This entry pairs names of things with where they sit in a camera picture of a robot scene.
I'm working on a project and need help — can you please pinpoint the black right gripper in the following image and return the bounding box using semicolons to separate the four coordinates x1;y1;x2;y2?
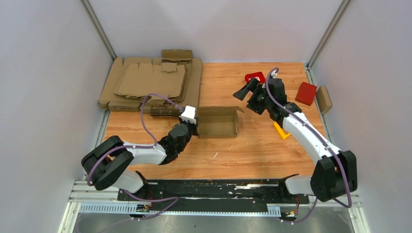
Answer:
233;78;272;115

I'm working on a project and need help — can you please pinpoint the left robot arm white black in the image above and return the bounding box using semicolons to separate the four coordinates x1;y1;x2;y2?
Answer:
81;120;198;200

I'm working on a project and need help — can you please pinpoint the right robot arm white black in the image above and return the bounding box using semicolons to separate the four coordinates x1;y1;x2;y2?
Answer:
233;78;358;203

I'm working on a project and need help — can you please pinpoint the red box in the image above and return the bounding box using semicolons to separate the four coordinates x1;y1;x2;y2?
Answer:
295;82;317;106

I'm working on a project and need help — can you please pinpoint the small brown cardboard box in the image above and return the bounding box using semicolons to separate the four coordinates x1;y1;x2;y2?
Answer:
316;86;332;115

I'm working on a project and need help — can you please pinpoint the red plastic basket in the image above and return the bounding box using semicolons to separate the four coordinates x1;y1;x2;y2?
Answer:
244;71;266;84

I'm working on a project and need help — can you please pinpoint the stack of flat cardboard blanks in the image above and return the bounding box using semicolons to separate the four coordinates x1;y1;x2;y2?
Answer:
98;50;203;116

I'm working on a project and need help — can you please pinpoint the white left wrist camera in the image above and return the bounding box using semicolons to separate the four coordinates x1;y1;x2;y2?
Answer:
179;105;197;124

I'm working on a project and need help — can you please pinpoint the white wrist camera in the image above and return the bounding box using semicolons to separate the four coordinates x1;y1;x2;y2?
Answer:
270;70;278;79
179;105;197;124

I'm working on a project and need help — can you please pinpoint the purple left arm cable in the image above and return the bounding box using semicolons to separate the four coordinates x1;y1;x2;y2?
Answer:
86;93;185;221

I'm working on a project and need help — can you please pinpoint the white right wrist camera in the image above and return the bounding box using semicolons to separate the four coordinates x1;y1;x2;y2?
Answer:
270;70;278;79

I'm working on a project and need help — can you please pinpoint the yellow triangular plastic frame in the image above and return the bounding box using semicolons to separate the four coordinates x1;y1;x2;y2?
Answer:
273;122;291;140

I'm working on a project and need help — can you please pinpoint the aluminium frame rail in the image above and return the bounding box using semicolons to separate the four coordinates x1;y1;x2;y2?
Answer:
58;179;370;233

